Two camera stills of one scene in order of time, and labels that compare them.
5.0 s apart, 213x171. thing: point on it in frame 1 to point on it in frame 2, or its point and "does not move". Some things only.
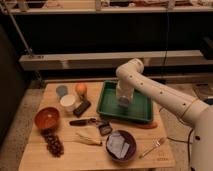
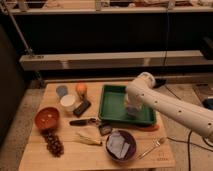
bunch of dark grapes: (54, 144) does not move
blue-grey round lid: (62, 90) does not move
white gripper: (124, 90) to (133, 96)
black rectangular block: (82, 107) does not move
